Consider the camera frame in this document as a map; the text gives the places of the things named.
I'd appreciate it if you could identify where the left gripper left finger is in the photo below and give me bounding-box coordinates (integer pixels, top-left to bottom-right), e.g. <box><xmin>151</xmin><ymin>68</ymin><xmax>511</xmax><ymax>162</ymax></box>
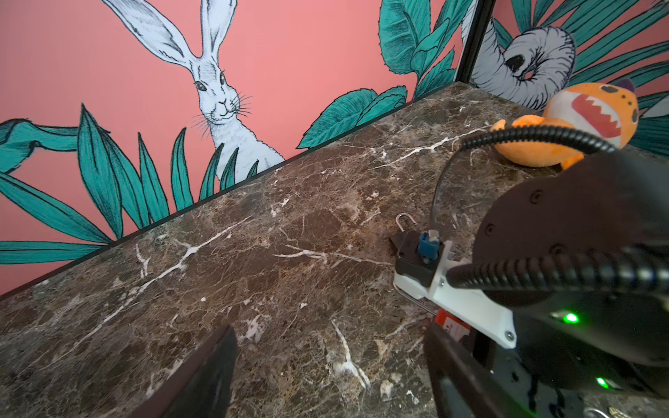
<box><xmin>130</xmin><ymin>325</ymin><xmax>237</xmax><ymax>417</ymax></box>

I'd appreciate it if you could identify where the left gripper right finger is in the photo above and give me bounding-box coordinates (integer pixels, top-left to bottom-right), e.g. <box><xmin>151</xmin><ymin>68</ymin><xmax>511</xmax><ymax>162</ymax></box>
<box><xmin>423</xmin><ymin>322</ymin><xmax>533</xmax><ymax>417</ymax></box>

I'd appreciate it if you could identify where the red padlock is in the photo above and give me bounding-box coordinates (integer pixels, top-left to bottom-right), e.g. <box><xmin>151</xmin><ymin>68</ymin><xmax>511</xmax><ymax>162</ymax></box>
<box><xmin>393</xmin><ymin>285</ymin><xmax>472</xmax><ymax>342</ymax></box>

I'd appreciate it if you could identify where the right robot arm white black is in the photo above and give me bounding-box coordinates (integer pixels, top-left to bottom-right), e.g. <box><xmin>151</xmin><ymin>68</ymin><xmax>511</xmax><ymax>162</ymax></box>
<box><xmin>432</xmin><ymin>126</ymin><xmax>668</xmax><ymax>399</ymax></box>

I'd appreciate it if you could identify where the small dark brown padlock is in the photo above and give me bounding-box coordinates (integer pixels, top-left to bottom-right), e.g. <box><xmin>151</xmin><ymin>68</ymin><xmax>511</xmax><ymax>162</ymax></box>
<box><xmin>395</xmin><ymin>212</ymin><xmax>417</xmax><ymax>233</ymax></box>

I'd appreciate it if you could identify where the orange shark plush toy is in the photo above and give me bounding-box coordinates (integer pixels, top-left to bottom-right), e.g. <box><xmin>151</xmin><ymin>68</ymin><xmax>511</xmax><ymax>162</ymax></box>
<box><xmin>495</xmin><ymin>79</ymin><xmax>639</xmax><ymax>170</ymax></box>

